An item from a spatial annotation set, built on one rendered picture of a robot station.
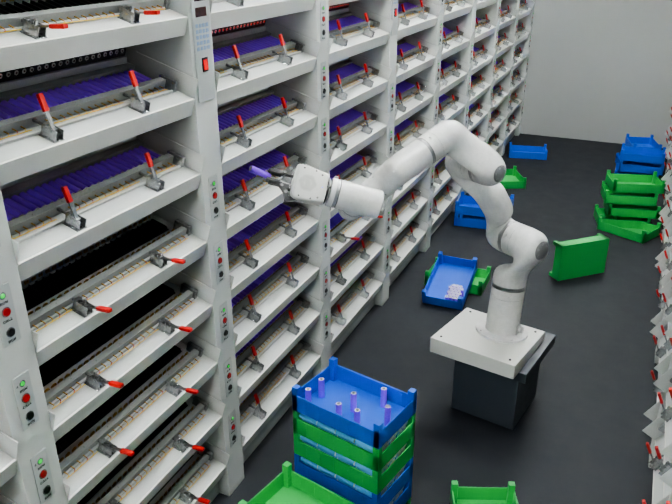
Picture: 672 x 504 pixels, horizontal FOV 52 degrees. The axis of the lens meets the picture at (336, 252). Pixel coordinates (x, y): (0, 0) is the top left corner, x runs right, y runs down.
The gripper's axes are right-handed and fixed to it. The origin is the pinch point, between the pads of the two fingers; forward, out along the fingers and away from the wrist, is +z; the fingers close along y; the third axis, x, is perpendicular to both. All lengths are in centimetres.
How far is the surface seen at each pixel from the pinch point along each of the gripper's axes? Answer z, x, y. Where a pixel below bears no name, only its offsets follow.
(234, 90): 16.3, -8.0, -18.4
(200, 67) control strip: 24.8, -23.9, -15.0
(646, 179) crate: -233, 187, -120
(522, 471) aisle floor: -107, 41, 66
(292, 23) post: 5, 23, -60
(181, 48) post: 30.1, -26.8, -17.1
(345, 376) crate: -37, 24, 48
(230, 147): 13.9, 3.9, -6.4
